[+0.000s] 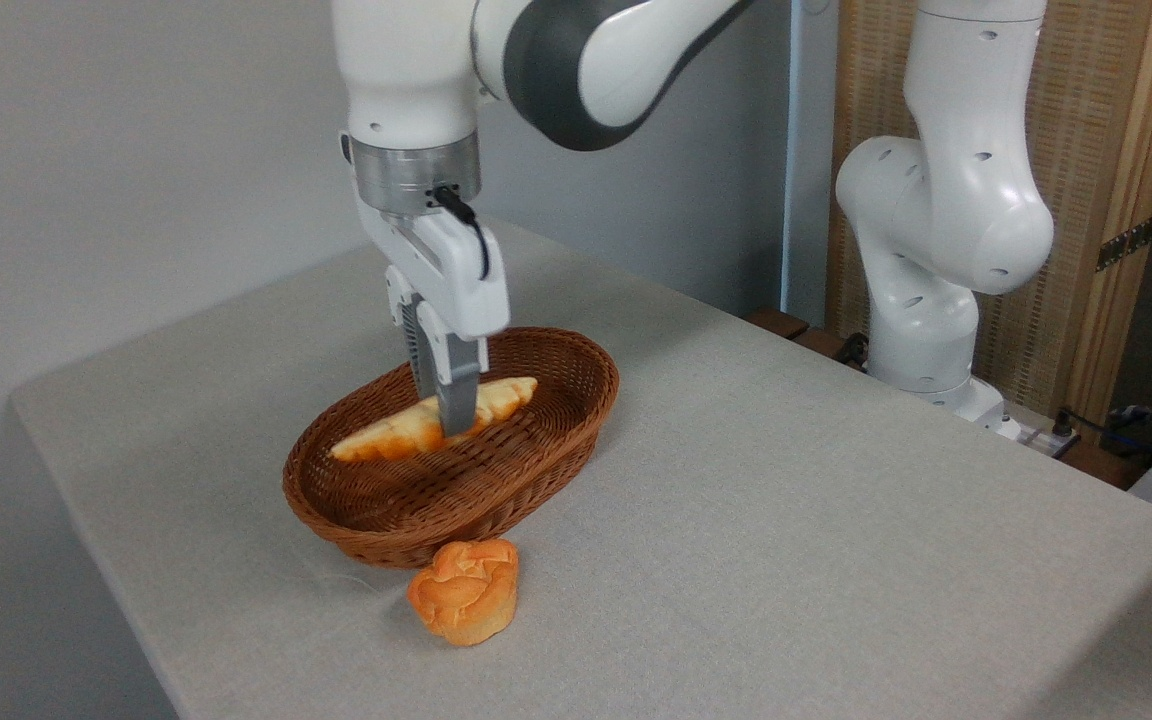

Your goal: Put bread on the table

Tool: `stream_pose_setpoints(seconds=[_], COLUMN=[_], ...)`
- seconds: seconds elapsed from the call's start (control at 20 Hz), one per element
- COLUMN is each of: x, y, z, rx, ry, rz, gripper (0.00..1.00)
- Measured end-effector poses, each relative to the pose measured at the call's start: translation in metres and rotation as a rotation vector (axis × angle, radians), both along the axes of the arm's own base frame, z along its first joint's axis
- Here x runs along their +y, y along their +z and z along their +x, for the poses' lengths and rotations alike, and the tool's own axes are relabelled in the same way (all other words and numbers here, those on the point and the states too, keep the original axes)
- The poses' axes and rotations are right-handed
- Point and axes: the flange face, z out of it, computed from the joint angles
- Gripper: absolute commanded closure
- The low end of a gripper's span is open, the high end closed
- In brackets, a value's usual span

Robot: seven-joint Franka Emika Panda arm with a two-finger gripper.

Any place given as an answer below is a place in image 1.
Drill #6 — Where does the wooden rattan folding screen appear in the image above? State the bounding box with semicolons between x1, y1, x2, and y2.
824;0;1152;425

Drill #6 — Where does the grey tablecloth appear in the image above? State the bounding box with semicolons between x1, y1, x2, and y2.
8;218;1152;720

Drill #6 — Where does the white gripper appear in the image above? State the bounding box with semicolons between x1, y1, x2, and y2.
356;196;512;439

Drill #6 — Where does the long braided bread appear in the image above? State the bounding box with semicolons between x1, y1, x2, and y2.
329;376;539;464

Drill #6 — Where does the black metal screen hinge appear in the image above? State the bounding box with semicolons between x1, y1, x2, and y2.
1095;214;1152;273

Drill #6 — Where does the black power plug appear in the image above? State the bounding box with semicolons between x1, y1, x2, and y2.
1049;405;1083;459

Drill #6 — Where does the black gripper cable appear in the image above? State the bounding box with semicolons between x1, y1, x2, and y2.
431;185;493;282

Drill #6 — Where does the round orange bun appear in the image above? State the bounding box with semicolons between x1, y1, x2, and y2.
406;538;520;647

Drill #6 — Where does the brown wicker oval basket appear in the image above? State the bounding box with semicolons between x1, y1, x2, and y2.
282;326;621;570

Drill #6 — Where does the white vertical pole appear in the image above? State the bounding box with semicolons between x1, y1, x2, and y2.
780;0;840;327

